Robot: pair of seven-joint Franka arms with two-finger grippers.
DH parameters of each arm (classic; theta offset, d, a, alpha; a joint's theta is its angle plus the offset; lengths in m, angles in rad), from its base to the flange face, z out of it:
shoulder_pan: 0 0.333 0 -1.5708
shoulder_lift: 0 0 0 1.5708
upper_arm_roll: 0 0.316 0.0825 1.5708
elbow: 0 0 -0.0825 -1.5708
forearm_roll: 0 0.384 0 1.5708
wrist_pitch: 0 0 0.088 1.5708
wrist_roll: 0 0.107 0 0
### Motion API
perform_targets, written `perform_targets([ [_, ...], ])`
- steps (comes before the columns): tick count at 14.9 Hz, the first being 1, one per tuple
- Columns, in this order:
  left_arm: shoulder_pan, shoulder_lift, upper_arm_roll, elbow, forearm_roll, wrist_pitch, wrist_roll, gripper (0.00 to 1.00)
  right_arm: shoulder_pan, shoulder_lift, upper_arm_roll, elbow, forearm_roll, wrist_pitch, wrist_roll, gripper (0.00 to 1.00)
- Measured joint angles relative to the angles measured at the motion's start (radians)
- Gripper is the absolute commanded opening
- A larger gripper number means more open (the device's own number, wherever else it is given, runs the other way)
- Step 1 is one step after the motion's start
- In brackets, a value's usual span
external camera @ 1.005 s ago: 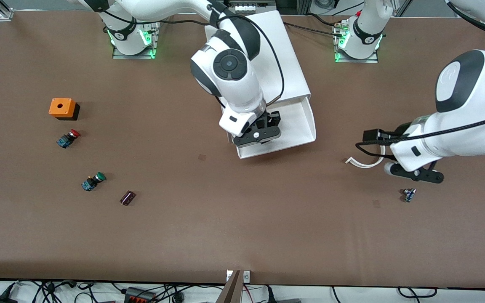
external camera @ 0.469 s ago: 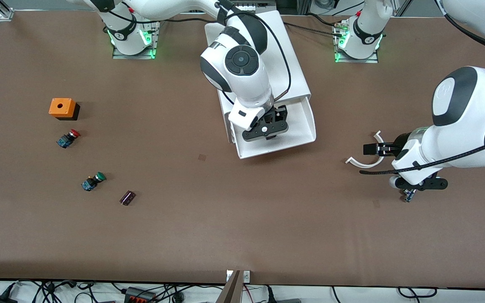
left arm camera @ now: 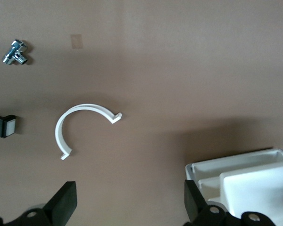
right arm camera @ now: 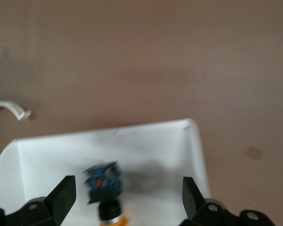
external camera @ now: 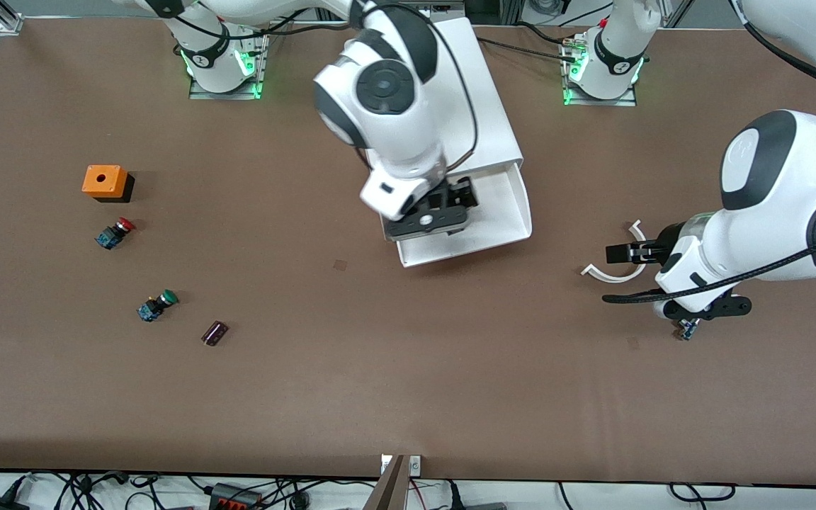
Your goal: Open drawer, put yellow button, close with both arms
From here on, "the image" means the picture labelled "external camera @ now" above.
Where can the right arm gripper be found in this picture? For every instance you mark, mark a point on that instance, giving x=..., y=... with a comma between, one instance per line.
x=452, y=197

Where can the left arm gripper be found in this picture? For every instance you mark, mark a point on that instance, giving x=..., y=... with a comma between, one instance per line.
x=667, y=239

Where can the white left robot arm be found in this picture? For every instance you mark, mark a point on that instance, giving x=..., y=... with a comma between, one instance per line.
x=776, y=184

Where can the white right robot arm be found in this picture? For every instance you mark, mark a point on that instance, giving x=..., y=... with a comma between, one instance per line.
x=387, y=85

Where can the green push button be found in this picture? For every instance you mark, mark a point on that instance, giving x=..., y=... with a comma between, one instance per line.
x=156, y=304

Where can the red push button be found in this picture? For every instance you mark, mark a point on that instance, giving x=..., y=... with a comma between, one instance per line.
x=114, y=232

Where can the white curved plastic strip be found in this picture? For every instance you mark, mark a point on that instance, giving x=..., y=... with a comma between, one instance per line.
x=610, y=276

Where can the small blue electronic part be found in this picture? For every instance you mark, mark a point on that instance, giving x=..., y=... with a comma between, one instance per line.
x=688, y=330

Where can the dark purple cylindrical capacitor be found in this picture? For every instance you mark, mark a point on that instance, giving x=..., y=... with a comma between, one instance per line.
x=214, y=333

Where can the grey centre beam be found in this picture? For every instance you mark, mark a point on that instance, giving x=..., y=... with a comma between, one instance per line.
x=388, y=492

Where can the orange box with hole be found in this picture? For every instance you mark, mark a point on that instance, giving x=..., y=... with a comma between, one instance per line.
x=103, y=180

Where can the black power strip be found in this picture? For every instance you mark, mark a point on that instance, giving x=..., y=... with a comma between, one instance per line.
x=234, y=499

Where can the metal table corner clamp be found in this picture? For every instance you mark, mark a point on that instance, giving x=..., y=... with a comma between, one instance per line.
x=10, y=25

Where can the black right camera mount bracket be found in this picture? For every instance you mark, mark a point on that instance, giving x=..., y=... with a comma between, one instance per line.
x=426, y=221

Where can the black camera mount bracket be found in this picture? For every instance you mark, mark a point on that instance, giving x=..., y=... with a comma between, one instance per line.
x=730, y=306
x=426, y=221

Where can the black left camera mount bracket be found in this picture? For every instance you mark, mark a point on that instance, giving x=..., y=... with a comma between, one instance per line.
x=730, y=306

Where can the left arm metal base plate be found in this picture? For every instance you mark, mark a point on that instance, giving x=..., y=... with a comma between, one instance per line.
x=627, y=101

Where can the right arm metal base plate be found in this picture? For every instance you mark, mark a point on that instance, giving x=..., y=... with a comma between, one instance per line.
x=259, y=78

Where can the small white edge bracket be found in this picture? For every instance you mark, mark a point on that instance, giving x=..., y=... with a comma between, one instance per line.
x=415, y=465
x=385, y=465

